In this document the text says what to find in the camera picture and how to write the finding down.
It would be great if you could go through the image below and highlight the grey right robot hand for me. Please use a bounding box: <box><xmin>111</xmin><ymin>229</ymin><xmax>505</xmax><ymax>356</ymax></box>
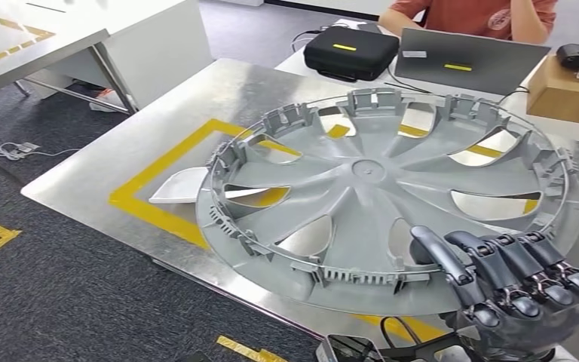
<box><xmin>408</xmin><ymin>225</ymin><xmax>579</xmax><ymax>360</ymax></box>

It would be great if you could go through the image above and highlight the grey plastic wheel hubcap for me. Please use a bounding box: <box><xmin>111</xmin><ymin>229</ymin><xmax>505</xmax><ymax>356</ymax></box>
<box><xmin>195</xmin><ymin>87</ymin><xmax>579</xmax><ymax>317</ymax></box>

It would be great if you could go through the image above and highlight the long white plastic part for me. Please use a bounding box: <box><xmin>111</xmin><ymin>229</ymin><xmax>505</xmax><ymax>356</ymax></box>
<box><xmin>149</xmin><ymin>166</ymin><xmax>210</xmax><ymax>205</ymax></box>

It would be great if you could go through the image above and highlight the yellow workbench tape marking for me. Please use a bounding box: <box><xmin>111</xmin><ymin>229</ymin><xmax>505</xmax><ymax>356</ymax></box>
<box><xmin>109</xmin><ymin>118</ymin><xmax>541</xmax><ymax>345</ymax></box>

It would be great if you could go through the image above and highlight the brown cardboard box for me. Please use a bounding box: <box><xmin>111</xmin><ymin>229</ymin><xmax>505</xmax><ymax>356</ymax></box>
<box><xmin>526</xmin><ymin>54</ymin><xmax>579</xmax><ymax>128</ymax></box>

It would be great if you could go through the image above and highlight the grey laptop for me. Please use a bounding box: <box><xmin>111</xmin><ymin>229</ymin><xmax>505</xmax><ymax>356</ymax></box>
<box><xmin>394</xmin><ymin>27</ymin><xmax>552</xmax><ymax>96</ymax></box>

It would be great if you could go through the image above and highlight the black zip case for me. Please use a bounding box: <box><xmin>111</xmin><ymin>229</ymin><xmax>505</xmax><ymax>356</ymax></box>
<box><xmin>303</xmin><ymin>26</ymin><xmax>400</xmax><ymax>82</ymax></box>

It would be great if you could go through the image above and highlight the person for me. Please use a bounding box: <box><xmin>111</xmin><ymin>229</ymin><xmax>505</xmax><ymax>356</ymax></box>
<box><xmin>378</xmin><ymin>0</ymin><xmax>559</xmax><ymax>45</ymax></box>

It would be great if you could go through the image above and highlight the grey table with legs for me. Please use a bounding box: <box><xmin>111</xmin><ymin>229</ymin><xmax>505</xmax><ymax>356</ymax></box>
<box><xmin>0</xmin><ymin>0</ymin><xmax>138</xmax><ymax>117</ymax></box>

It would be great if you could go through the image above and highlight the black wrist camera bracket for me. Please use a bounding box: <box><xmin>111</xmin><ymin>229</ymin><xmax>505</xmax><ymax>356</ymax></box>
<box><xmin>379</xmin><ymin>315</ymin><xmax>470</xmax><ymax>362</ymax></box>

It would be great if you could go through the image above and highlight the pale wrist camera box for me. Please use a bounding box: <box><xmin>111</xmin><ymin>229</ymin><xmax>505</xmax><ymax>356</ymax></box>
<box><xmin>315</xmin><ymin>334</ymin><xmax>385</xmax><ymax>362</ymax></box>

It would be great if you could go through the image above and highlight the white charger cable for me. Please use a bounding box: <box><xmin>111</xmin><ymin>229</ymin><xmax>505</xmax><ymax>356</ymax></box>
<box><xmin>0</xmin><ymin>142</ymin><xmax>81</xmax><ymax>162</ymax></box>

